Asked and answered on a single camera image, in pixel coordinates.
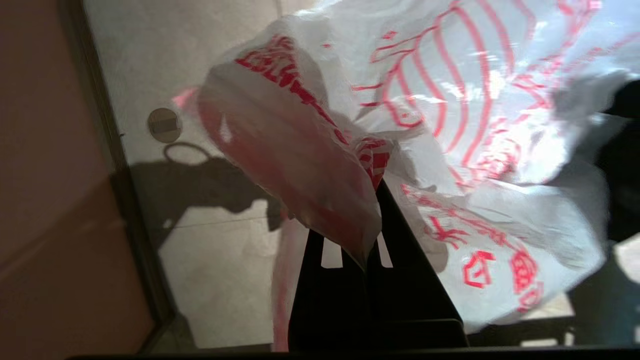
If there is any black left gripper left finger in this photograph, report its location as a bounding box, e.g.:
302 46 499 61
288 227 373 351

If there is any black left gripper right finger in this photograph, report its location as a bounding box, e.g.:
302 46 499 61
367 180 468 351

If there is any white red-printed plastic bag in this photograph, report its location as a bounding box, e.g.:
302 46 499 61
172 0 640 351

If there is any round metal floor plate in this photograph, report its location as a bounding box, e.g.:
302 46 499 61
147 107 182 144

